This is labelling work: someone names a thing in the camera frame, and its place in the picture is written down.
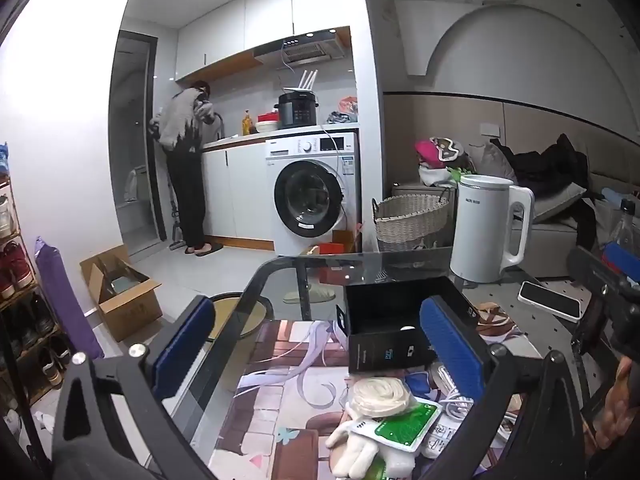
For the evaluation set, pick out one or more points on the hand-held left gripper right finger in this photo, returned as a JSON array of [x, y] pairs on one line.
[[452, 345]]

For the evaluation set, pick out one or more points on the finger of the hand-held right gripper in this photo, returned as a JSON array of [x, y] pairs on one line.
[[595, 272], [622, 260]]

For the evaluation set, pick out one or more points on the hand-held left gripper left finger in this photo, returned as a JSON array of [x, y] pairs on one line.
[[182, 345]]

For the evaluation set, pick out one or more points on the white plush toy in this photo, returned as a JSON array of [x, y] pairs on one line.
[[352, 452]]

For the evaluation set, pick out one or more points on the person's right hand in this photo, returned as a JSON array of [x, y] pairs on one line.
[[625, 400]]

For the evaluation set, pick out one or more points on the clear glass bottle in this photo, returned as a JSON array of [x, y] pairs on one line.
[[625, 225]]

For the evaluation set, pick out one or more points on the white smartphone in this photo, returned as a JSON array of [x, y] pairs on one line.
[[550, 300]]

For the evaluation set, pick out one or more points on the blue bag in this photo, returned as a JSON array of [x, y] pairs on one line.
[[620, 197]]

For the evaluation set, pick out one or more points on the round bin tan lid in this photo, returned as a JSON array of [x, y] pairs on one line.
[[235, 310]]

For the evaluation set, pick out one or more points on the open cardboard box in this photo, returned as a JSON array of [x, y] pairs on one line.
[[125, 310]]

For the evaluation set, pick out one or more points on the open black box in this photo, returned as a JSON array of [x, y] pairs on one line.
[[385, 350]]

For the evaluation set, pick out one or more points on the grey flat pillow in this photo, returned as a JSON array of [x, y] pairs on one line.
[[557, 202]]

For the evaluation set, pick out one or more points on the white printed packet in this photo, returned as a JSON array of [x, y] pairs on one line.
[[442, 437]]

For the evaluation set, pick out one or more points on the green and white packet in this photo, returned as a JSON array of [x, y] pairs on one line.
[[405, 427]]

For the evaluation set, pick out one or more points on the printed desk mat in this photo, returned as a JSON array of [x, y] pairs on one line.
[[280, 400]]

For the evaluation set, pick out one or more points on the black jacket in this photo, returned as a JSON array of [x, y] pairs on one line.
[[545, 165]]

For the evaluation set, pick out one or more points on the white electric kettle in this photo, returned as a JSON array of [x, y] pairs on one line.
[[482, 230]]

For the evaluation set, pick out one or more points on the wicker laundry basket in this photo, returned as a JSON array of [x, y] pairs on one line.
[[410, 220]]

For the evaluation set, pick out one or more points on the grey upright pillow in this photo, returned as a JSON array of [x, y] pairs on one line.
[[492, 162]]

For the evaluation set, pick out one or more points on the red box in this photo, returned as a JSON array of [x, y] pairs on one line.
[[331, 248]]

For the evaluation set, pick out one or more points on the white crumpled paper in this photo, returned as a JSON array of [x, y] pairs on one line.
[[44, 420]]

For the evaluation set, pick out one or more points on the white lower cabinet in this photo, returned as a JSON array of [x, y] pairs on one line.
[[240, 195]]

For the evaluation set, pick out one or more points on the green plush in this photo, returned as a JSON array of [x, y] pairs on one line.
[[457, 172]]

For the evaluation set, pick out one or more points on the white cloth bundle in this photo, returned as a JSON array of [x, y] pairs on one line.
[[435, 175]]

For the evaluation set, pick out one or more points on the shoe rack with shoes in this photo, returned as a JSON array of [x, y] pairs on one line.
[[17, 270]]

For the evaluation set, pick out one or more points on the brown and white plush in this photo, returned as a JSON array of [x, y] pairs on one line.
[[447, 146]]

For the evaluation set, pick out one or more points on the pink cushion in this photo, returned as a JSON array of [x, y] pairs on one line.
[[425, 152]]

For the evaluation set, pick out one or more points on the white washing machine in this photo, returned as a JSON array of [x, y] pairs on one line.
[[282, 165]]

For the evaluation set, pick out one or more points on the black framed glass door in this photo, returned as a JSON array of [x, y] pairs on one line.
[[132, 135]]

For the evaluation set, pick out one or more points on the kitchen faucet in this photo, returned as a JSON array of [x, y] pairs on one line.
[[220, 122]]

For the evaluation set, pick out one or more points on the yellow oil bottle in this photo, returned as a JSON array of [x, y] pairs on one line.
[[246, 124]]

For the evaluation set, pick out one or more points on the red and white bowls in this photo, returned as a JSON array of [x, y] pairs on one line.
[[267, 122]]

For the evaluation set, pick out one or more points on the grey cloth bundle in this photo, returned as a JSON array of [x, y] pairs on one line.
[[342, 118]]

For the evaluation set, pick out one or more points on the red plastic bag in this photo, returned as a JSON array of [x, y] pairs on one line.
[[347, 106]]

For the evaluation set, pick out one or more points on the black pressure cooker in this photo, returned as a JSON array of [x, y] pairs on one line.
[[298, 110]]

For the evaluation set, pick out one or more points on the white router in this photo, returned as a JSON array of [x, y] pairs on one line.
[[300, 91]]

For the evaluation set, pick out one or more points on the range hood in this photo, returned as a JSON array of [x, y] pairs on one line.
[[305, 50]]

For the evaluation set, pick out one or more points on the white upper cabinets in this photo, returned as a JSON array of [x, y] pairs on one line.
[[265, 15]]

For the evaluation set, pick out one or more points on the white wall socket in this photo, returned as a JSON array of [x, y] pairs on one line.
[[489, 129]]

